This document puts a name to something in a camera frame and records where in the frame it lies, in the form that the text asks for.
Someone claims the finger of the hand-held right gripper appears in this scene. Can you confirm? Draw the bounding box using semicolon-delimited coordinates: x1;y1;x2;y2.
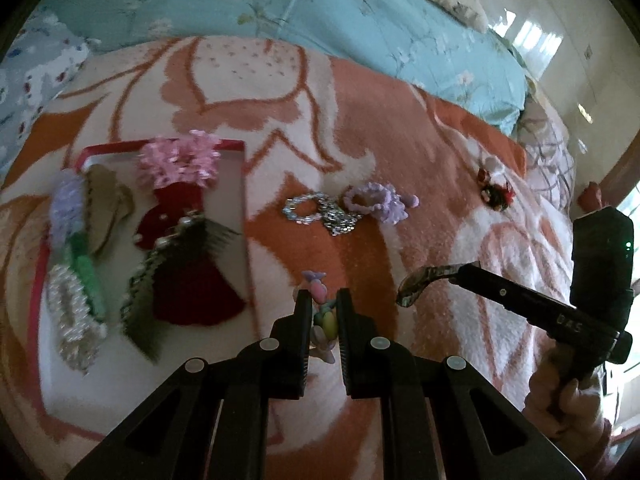
451;262;624;362

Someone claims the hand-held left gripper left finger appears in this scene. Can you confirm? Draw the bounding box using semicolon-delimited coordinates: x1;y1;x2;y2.
65;290;314;480

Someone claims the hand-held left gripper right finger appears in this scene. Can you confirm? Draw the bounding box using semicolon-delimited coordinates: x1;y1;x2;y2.
335;287;586;480

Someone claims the red bow hair clip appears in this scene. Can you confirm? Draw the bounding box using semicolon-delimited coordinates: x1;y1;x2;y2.
134;184;207;252
151;254;247;327

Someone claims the dark feather pearl hair comb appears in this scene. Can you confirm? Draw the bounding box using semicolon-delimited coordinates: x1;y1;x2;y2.
119;211;242;362

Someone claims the red jewelry box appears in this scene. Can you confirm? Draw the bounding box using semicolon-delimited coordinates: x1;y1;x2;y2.
27;138;251;411

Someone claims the pink flower hair tie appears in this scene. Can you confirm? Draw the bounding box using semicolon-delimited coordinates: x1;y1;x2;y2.
137;130;222;192

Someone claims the green hair clip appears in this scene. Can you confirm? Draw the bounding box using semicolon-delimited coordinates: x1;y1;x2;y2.
64;234;109;322

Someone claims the white pearl hair accessory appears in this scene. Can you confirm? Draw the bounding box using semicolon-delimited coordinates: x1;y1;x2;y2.
47;264;109;372

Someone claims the beige studded hair clip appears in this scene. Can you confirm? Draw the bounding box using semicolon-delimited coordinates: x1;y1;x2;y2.
82;163;137;257

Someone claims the purple flower hair tie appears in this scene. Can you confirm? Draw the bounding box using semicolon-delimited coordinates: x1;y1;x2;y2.
49;174;92;247

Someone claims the person's right hand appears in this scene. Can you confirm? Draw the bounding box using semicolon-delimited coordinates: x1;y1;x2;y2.
522;349;614;444

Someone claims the purple plaid cloth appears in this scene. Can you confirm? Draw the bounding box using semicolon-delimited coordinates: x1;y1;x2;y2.
516;94;577;212

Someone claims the small red white hair clip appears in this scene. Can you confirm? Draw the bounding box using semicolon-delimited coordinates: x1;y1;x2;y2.
474;156;517;212

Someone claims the lilac scrunchie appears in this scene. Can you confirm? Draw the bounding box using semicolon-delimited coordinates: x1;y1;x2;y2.
342;182;421;226

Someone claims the orange white patterned blanket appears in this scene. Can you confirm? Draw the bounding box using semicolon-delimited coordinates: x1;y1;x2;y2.
0;35;617;480

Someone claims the teal floral quilt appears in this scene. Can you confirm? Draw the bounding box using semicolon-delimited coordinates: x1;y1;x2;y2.
42;0;529;137

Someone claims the bear print pillow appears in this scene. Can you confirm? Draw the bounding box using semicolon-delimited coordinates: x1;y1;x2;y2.
0;14;92;173

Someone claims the silver rhinestone bracelet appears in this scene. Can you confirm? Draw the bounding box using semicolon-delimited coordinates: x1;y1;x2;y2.
320;195;367;237

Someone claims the crystal bead bracelet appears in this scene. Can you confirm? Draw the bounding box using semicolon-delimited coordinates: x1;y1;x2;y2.
282;193;327;224

